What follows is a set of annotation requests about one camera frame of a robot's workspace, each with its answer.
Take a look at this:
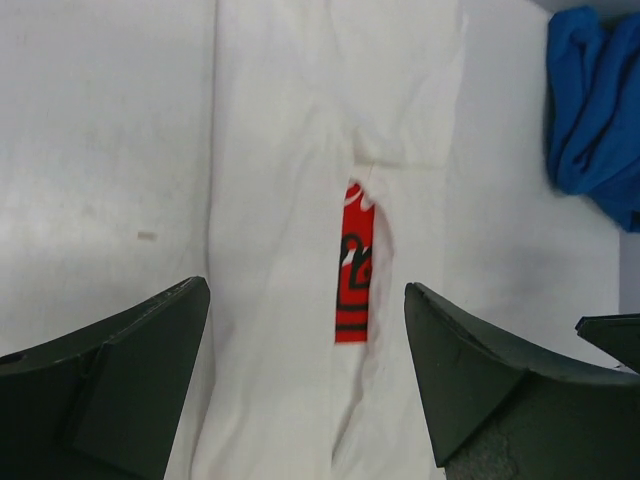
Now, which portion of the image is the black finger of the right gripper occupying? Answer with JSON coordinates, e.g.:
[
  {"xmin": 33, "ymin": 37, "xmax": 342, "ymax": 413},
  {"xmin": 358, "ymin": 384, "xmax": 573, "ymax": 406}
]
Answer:
[{"xmin": 575, "ymin": 313, "xmax": 640, "ymax": 373}]

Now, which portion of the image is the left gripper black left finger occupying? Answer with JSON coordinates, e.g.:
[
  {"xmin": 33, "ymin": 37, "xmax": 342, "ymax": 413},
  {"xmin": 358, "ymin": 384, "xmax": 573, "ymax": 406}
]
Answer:
[{"xmin": 1, "ymin": 277, "xmax": 210, "ymax": 479}]

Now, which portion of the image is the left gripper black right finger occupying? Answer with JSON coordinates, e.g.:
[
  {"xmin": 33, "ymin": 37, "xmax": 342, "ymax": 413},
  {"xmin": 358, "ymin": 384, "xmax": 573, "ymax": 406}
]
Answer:
[{"xmin": 404, "ymin": 283, "xmax": 639, "ymax": 480}]

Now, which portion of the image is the white t-shirt red print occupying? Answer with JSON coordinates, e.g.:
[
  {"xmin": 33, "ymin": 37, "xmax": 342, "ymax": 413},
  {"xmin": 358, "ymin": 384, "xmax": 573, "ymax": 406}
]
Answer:
[{"xmin": 190, "ymin": 1, "xmax": 466, "ymax": 479}]

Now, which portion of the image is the blue t-shirt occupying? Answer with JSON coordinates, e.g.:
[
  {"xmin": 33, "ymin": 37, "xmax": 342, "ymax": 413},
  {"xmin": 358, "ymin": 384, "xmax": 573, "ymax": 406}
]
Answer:
[{"xmin": 546, "ymin": 6, "xmax": 639, "ymax": 233}]

